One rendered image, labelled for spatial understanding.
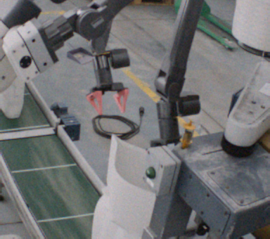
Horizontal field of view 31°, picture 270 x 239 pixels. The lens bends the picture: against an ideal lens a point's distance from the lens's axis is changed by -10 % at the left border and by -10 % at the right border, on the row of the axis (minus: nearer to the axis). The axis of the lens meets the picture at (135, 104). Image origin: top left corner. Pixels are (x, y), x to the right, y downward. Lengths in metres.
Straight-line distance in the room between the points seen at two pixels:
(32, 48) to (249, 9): 0.57
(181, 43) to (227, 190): 0.53
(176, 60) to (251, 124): 0.37
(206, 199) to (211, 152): 0.14
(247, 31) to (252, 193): 0.46
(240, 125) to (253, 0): 0.34
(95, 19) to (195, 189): 0.49
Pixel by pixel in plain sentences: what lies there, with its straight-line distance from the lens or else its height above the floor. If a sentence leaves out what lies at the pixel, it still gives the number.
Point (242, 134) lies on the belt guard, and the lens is 1.17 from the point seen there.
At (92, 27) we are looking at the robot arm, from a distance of 1.30.
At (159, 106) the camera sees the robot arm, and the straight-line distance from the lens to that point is 1.49.
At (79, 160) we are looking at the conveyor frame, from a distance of 2.78.
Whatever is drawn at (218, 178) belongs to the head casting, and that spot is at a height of 1.34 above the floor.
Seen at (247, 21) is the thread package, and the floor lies 1.60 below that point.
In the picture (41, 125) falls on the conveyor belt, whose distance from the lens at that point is 3.09.
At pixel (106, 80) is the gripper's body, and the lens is 1.81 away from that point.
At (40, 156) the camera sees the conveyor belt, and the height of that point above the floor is 0.38.
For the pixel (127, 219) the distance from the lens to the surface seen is 1.65.
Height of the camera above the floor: 1.94
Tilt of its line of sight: 27 degrees down
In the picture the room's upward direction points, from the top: 9 degrees clockwise
